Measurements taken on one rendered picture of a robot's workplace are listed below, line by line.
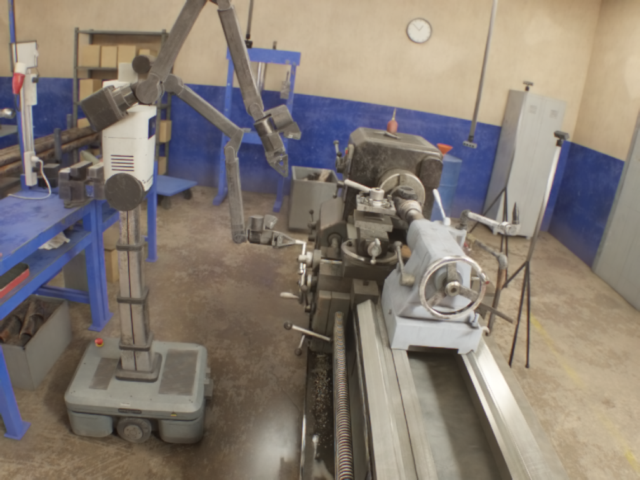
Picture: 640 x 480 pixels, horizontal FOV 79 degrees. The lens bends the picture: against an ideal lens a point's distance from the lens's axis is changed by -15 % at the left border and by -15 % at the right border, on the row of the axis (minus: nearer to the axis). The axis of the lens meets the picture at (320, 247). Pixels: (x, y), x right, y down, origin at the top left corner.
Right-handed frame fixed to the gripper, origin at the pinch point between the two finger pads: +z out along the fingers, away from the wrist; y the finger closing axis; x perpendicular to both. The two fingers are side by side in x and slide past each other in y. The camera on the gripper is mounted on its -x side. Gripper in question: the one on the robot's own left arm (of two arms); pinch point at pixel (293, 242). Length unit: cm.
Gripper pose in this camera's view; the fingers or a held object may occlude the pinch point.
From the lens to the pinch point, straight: 203.4
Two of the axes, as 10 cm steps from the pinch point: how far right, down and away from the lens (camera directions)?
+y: -0.6, 1.4, 9.9
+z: 9.9, 1.2, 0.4
